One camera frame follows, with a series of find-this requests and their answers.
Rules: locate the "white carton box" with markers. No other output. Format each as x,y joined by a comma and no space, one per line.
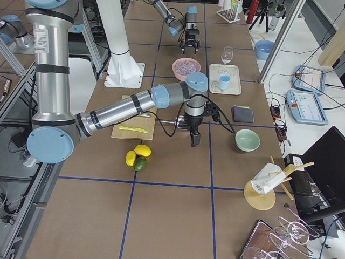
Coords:
268,178

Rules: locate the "teach pendant near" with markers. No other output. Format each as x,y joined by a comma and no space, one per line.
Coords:
306,108

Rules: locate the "red bottle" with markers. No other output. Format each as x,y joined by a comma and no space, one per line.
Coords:
252,11

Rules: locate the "cream plastic tray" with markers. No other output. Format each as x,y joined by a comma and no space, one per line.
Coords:
215,72

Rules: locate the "grey folded cloth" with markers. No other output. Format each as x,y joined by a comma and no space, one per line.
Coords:
242,114

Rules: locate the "wooden mug tree stand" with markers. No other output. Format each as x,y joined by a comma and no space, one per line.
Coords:
267,201

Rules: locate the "yellow lemon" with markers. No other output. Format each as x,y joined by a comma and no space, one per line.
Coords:
130,158
142,150

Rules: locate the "yellow plastic knife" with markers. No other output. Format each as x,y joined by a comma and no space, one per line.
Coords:
141,130

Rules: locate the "white wire cup rack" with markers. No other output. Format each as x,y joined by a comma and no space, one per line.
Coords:
230,10

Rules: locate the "teach pendant far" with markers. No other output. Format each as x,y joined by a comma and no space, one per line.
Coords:
309,79

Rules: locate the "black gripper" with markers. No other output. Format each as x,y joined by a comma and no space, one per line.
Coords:
193,122
190,40

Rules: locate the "white chair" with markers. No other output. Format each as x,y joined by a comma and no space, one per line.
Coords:
81,70

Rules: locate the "pink bowl of ice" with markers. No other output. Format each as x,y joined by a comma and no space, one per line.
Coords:
184,66

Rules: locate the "clear wine glass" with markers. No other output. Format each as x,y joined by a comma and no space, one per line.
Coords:
226,57

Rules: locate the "teach pendant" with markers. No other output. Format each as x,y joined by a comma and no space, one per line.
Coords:
309,79
306,108

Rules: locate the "wooden cutting board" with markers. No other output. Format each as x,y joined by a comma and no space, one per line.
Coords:
145,121

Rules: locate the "green ceramic bowl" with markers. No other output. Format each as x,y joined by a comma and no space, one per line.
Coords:
247,140

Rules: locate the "yellow lemon upper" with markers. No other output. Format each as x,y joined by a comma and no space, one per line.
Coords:
142,150

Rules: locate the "silver metal ice scoop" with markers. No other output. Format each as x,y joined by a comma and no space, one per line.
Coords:
178,121

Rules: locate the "green lime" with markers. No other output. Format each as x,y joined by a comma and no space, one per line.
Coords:
140,163

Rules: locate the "black laptop monitor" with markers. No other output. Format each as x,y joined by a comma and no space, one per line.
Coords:
327,173

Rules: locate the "black camera tripod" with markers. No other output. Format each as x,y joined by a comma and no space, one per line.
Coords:
263,14

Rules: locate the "yellow lemon lower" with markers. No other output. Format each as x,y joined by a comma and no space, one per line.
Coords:
130,158

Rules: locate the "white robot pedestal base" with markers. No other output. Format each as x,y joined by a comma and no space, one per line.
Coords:
123,71

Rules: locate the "aluminium frame post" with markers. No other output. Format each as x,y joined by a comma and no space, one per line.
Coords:
287,25

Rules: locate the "light blue plastic cup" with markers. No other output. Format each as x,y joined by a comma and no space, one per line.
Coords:
224,82

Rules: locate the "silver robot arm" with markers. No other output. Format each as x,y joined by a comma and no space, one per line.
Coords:
185,26
62,121

